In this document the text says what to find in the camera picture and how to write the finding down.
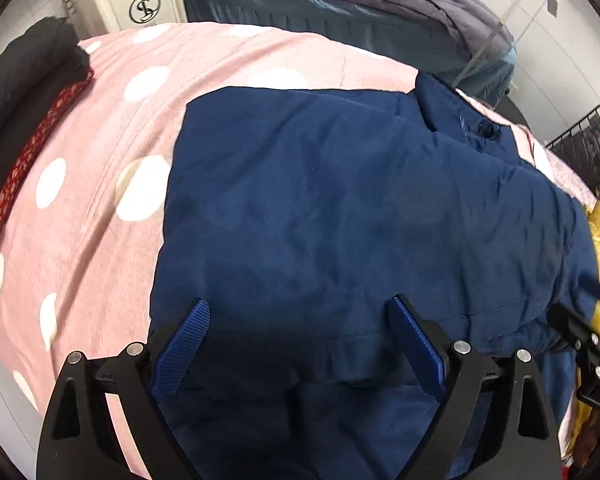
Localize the black wire rack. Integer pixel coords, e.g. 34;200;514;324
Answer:
545;104;600;201

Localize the red patterned cloth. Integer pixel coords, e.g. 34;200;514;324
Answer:
0;67;97;301

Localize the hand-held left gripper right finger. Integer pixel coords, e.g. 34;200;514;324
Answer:
387;294;565;480

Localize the pink woven blanket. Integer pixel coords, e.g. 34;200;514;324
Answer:
455;87;596;206

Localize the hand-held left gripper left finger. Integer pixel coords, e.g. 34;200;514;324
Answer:
36;297;212;480

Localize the blue massage bed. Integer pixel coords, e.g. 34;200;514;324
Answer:
182;0;518;106

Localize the pink polka dot blanket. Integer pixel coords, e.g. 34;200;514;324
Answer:
0;21;596;480

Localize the navy blue garment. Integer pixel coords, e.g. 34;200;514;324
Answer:
147;72;600;480

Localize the black quilted jacket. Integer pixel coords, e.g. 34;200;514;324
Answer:
0;16;91;201

